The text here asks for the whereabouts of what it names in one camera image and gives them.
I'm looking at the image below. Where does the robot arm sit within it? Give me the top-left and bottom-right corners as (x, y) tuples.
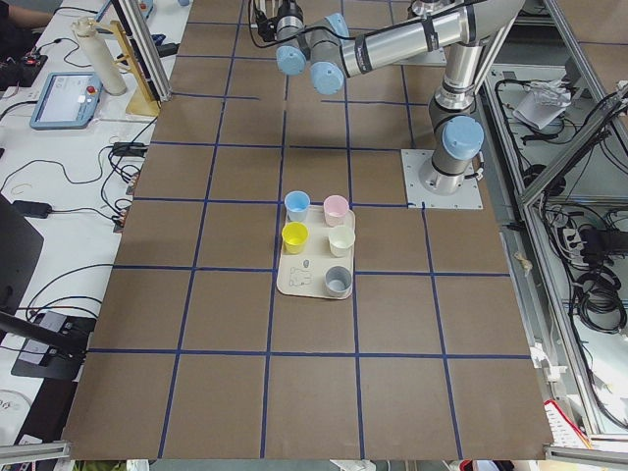
(256, 1), (523, 134)

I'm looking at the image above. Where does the yellow plastic cup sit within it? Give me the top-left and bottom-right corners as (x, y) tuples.
(282, 222), (309, 255)

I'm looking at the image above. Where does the cream plastic cup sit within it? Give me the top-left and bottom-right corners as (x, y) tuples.
(328, 225), (355, 257)

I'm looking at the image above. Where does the pink plastic cup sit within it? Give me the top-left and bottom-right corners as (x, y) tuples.
(323, 194), (349, 227)

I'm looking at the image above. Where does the blue plastic cup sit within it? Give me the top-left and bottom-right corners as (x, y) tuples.
(284, 190), (310, 222)

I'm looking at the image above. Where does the grey plastic cup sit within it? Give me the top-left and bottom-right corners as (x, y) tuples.
(324, 266), (352, 298)

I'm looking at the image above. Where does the cream plastic tray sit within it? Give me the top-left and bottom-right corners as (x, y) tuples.
(277, 206), (355, 299)

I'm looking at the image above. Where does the wooden mug tree stand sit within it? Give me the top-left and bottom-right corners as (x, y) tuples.
(95, 21), (160, 117)

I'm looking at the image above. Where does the blue teach pendant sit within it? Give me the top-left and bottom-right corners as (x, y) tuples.
(29, 73), (102, 131)

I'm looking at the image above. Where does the black power adapter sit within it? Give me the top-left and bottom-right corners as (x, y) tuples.
(12, 200), (53, 219)

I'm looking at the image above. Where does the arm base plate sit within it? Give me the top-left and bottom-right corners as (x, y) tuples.
(400, 149), (484, 210)

